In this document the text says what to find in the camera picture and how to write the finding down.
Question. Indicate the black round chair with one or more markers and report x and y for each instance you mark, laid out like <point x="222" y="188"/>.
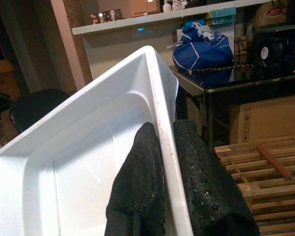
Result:
<point x="37" y="108"/>

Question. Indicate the brown box with red logo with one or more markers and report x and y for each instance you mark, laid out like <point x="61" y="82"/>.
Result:
<point x="273" y="16"/>

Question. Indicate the white plastic tray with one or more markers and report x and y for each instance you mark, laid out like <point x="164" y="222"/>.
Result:
<point x="76" y="147"/>

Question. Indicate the blue white fabric bag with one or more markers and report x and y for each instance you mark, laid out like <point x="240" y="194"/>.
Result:
<point x="204" y="52"/>

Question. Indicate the white wall shelf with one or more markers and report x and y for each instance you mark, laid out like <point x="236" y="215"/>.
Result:
<point x="142" y="20"/>

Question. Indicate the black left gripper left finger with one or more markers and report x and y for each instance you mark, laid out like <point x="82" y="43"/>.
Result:
<point x="137" y="184"/>

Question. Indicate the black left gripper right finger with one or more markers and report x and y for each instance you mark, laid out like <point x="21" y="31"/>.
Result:
<point x="206" y="191"/>

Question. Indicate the plain brown cardboard box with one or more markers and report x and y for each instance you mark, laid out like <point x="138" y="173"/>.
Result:
<point x="2" y="76"/>

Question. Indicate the small figurines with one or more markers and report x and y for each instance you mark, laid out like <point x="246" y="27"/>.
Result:
<point x="105" y="16"/>

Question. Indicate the wooden pallet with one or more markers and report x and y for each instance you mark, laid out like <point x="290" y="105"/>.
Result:
<point x="268" y="191"/>

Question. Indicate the brown box with symbols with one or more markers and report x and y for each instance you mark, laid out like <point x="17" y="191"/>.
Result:
<point x="268" y="120"/>

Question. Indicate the black computer case with fan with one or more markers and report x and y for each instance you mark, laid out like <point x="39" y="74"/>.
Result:
<point x="277" y="49"/>

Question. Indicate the reddish wooden stick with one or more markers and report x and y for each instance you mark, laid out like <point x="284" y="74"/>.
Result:
<point x="275" y="161"/>

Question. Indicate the black glass table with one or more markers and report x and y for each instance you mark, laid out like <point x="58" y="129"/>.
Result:
<point x="248" y="84"/>

